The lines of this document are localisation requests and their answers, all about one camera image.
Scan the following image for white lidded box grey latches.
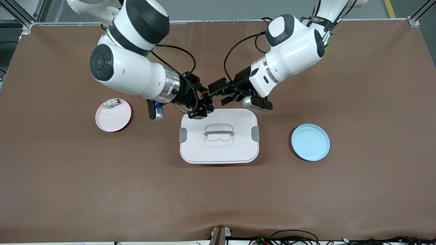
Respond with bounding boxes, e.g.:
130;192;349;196
179;109;260;164

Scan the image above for pale pink round plate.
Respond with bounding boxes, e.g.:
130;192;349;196
95;99;132;132

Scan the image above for light blue round plate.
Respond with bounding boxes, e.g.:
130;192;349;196
291;124;330;162

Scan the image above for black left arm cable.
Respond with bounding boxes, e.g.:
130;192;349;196
223;31;273;94

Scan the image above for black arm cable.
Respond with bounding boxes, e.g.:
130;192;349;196
223;31;273;94
150;44;199;113

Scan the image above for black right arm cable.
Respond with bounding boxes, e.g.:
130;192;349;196
150;44;199;113

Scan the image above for metal table edge bracket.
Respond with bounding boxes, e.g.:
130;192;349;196
209;226;233;245

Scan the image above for black looped cable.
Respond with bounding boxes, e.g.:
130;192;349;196
271;230;319;245

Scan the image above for aluminium frame profile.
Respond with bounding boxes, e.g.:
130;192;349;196
0;0;46;31
407;0;436;28

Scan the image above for black cable bundle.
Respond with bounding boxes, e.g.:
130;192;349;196
318;236;436;245

